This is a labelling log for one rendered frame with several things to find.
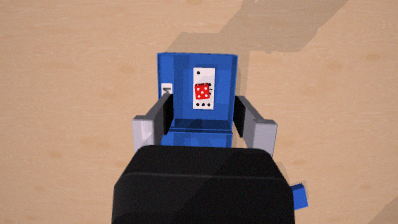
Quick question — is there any blue three-compartment bin rack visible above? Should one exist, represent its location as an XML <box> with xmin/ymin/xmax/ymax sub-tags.
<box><xmin>157</xmin><ymin>52</ymin><xmax>238</xmax><ymax>148</ymax></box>

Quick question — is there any blue rectangular block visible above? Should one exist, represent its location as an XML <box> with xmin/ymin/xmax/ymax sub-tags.
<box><xmin>290</xmin><ymin>183</ymin><xmax>308</xmax><ymax>210</ymax></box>

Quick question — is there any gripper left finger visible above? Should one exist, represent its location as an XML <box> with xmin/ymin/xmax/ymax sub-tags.
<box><xmin>132</xmin><ymin>93</ymin><xmax>174</xmax><ymax>154</ymax></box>

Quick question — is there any white domino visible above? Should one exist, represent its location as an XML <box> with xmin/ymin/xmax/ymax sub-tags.
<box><xmin>193</xmin><ymin>67</ymin><xmax>215</xmax><ymax>109</ymax></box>

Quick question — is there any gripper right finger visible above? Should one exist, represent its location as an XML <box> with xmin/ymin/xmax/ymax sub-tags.
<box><xmin>233</xmin><ymin>96</ymin><xmax>278</xmax><ymax>158</ymax></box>

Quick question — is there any red die with white pips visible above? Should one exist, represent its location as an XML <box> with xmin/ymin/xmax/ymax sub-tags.
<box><xmin>195</xmin><ymin>83</ymin><xmax>210</xmax><ymax>100</ymax></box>

